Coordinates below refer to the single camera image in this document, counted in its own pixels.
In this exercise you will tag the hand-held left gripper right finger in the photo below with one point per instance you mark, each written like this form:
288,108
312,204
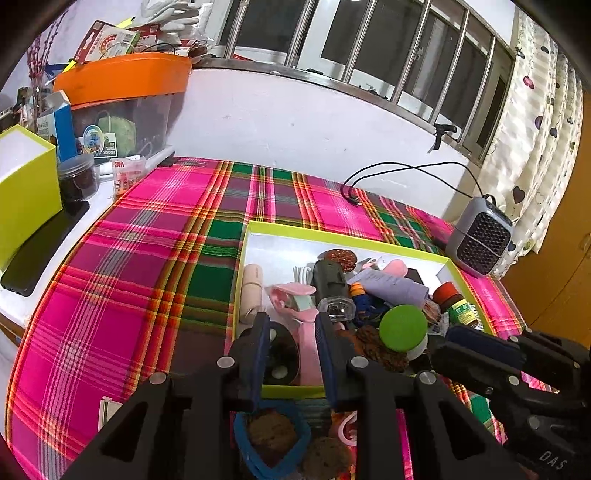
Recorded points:
325,360

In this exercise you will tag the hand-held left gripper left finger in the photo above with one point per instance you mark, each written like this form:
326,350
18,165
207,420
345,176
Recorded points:
258,364

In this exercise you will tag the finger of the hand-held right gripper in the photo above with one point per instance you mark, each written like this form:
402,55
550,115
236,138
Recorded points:
475,369
485,346

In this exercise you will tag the pink clip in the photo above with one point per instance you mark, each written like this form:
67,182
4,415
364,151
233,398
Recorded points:
308,355
344,429

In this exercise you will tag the yellow-green shallow box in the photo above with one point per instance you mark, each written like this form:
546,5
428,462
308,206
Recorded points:
291,392

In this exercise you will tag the lavender tube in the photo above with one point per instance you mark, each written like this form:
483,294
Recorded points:
392,286

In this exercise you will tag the black round compact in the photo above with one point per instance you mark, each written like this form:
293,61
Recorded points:
281,350

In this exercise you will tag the brown bottle red cap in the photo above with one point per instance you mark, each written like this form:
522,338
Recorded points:
464,314

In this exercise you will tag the clear snack packet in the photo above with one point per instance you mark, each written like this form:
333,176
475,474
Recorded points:
433,314

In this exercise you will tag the blue orange small toy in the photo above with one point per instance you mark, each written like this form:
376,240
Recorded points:
364,300

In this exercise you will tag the small pink holder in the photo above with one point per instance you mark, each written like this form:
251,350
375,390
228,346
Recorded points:
291,290

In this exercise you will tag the beige cylinder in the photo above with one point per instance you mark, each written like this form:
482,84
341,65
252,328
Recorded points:
253,286

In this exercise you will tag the white bottle green cap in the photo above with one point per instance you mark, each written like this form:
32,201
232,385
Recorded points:
401,327

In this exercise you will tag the dark brown flat box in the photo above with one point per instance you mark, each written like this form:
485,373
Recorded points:
415,276

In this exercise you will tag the red-brown disc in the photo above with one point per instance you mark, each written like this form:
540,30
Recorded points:
341,256

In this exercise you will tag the grey portable heater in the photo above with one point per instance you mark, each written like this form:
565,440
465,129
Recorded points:
480,240

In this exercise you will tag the pink stick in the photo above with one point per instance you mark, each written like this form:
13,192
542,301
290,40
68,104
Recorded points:
395,267

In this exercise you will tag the plaid tablecloth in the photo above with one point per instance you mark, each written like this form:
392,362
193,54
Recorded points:
138,277

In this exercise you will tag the small patterned paper box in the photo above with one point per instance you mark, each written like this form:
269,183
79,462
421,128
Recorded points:
111,413

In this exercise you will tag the heart print curtain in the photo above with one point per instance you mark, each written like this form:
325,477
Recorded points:
545,138

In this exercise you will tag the red white tape packet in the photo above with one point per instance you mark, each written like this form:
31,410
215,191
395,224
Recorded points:
129,173

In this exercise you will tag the black smartphone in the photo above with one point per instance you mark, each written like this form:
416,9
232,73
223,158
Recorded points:
37,258

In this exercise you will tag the round clear plastic jar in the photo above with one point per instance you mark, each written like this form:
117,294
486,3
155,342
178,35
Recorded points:
78,180

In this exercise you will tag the steel window guard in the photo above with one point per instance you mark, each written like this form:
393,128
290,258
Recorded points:
323,81

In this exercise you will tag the yellow-green tall box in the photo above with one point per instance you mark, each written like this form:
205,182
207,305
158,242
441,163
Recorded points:
27,198

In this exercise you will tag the blue white carton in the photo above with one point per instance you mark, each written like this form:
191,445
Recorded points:
64,129

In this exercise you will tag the clear storage bin orange lid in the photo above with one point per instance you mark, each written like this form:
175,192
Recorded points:
124,76

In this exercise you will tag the red white card packet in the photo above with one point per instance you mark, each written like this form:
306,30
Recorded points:
104,41

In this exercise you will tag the white work gloves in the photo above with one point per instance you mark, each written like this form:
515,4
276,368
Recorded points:
175,11

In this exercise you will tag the pink blossom branches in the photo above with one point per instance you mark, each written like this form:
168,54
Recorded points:
34,64

